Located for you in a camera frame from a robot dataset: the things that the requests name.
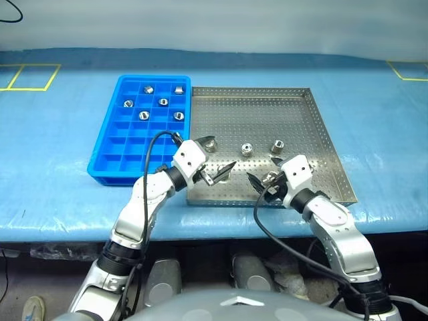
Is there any black cable loop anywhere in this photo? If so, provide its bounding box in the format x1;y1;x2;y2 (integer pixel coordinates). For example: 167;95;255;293
0;0;23;23

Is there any white cable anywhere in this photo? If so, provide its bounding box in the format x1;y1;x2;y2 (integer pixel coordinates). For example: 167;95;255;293
389;294;428;314

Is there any crumpled clear plastic bag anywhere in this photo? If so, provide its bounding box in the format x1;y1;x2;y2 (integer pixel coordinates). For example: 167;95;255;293
263;250;335;302

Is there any blue compartment tray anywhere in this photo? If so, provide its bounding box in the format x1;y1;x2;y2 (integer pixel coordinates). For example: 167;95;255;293
86;75;193;187

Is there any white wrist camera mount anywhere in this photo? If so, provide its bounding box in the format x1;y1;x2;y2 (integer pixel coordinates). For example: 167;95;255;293
172;139;209;185
279;154;315;193

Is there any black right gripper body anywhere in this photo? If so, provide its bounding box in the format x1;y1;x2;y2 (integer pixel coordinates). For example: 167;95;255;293
265;180;288;204

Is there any clear plastic wrap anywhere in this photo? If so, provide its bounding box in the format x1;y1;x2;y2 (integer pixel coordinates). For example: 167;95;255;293
29;243;101;261

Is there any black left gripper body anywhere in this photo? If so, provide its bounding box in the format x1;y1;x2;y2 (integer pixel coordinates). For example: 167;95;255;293
193;165;215;187

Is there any white sneaker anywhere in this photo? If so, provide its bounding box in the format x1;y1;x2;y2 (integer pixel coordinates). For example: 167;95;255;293
21;296;46;321

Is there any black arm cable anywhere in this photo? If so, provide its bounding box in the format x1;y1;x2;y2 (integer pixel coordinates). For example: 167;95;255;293
253;183;372;321
122;130;183;318

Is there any perforated metal tray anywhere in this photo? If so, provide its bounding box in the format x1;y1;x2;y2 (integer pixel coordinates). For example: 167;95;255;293
185;86;358;209

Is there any grey robot torso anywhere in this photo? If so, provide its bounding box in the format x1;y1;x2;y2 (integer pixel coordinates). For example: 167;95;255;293
49;288;402;321

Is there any grey rounded shape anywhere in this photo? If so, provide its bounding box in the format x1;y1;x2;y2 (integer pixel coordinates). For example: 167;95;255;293
144;257;183;308
230;252;275;292

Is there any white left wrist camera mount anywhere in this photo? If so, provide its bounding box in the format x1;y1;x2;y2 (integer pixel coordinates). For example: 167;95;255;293
172;139;209;185

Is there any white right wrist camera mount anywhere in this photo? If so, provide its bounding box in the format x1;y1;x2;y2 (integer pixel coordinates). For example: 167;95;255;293
279;154;315;193

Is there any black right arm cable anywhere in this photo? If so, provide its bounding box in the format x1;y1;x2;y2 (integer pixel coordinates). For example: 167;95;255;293
253;183;372;321

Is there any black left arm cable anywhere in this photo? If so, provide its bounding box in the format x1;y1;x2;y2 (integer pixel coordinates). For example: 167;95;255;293
122;130;183;318

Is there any blue plastic table cover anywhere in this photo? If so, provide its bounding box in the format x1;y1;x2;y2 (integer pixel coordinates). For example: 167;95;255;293
0;48;428;242

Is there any thin black hanging cable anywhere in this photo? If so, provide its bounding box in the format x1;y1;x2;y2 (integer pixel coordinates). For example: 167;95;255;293
0;249;11;302

